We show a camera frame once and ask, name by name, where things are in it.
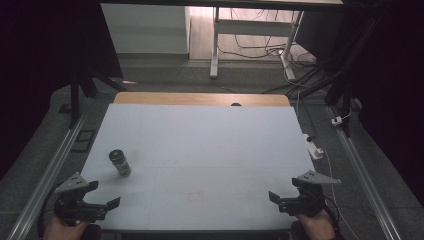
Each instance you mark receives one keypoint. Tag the white foam mat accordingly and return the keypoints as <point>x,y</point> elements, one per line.
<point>206,160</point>

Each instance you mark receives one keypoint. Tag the black metal stand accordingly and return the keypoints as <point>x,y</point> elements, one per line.
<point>343,90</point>
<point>75,100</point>

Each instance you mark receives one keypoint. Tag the wooden table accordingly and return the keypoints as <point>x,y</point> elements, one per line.
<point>186,99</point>

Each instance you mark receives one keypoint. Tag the person's right hand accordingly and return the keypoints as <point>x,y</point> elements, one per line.
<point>316,226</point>

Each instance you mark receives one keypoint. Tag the white metal desk frame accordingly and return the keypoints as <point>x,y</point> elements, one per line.
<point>253,27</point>

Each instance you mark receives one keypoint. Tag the dark curtain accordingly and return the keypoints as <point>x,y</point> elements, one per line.
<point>390,100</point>
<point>50,66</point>

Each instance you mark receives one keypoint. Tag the person's left hand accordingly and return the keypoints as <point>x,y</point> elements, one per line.
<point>61,230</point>

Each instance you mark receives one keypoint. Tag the aluminium rail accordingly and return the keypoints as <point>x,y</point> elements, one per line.
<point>363,180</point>
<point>46,176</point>

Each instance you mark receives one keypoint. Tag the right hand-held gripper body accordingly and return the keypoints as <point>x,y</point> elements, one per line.
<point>305,205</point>

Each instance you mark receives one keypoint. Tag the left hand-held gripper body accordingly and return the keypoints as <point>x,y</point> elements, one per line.
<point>75,208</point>

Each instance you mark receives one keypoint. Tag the white cabinet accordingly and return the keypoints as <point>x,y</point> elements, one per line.
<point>145,28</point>

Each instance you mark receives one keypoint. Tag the white power strip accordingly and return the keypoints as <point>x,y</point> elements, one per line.
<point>313,148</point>

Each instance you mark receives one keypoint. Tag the small white adapter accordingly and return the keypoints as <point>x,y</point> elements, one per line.
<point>337,120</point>

